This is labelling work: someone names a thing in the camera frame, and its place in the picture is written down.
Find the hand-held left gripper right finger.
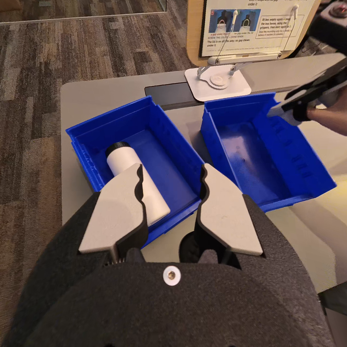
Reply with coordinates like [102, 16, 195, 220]
[195, 163, 263, 265]

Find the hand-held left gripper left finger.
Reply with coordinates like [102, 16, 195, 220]
[79, 163, 149, 265]

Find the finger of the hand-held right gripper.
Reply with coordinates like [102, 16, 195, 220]
[267, 98, 296, 118]
[281, 108, 302, 127]

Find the white plastic bottle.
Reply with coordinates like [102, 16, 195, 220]
[106, 148, 171, 227]

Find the blue plastic bin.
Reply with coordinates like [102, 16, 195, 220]
[200, 92, 337, 213]
[66, 95, 205, 248]

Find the black bottle lid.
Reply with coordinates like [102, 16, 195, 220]
[105, 142, 131, 157]

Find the person's right hand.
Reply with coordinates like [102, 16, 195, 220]
[308, 89, 347, 136]

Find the instruction board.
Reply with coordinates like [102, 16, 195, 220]
[187, 0, 322, 67]

